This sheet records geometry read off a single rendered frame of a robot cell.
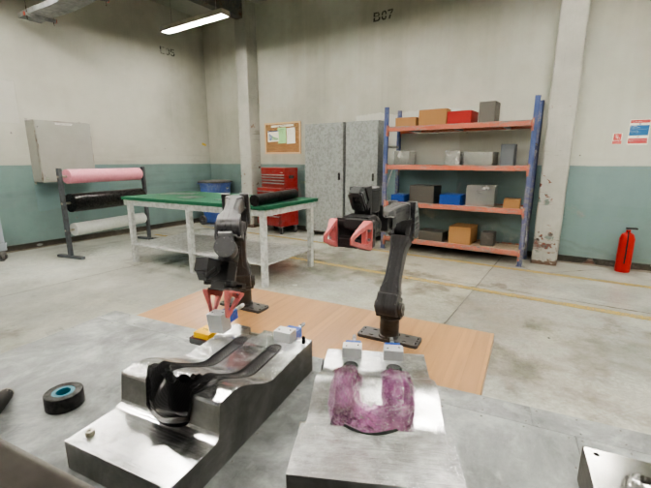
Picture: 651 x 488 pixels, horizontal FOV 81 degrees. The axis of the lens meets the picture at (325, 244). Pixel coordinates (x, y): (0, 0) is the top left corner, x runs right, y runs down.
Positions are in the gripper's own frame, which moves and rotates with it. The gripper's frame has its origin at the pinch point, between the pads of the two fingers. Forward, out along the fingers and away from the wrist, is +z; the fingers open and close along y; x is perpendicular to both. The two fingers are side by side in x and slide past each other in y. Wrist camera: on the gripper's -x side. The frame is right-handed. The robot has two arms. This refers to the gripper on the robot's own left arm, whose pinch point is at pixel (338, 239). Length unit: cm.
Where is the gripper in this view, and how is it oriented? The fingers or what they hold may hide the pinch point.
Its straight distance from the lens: 83.5
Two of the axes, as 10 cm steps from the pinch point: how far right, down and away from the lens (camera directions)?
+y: 8.8, 1.0, -4.6
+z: -4.7, 2.1, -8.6
